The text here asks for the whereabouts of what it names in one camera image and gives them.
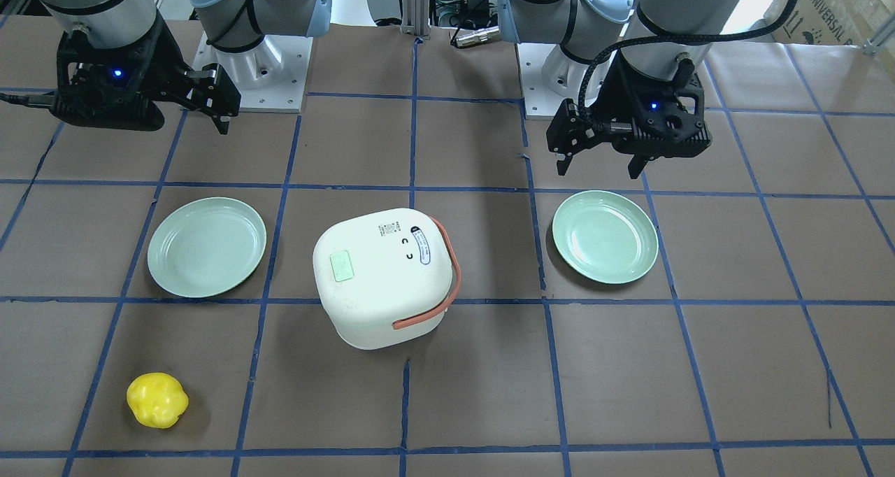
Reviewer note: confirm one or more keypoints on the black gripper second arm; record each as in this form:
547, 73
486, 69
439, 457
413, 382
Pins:
170, 64

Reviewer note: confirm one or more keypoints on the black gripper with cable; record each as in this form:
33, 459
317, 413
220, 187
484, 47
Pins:
618, 87

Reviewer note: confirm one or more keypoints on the white rice cooker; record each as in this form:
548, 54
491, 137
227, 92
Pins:
386, 278

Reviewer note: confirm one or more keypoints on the green plate near yellow pepper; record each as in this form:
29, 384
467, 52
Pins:
206, 247

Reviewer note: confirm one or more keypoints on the black power adapter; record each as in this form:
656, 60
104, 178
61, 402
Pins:
477, 11

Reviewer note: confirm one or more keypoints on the yellow bell pepper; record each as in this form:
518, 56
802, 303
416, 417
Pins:
156, 400

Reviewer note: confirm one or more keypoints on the cardboard box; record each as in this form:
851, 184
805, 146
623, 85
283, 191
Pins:
833, 22

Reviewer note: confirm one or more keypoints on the silver robot arm without cable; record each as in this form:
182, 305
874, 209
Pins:
260, 43

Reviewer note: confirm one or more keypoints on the silver robot arm with cable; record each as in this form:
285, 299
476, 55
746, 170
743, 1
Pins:
583, 28

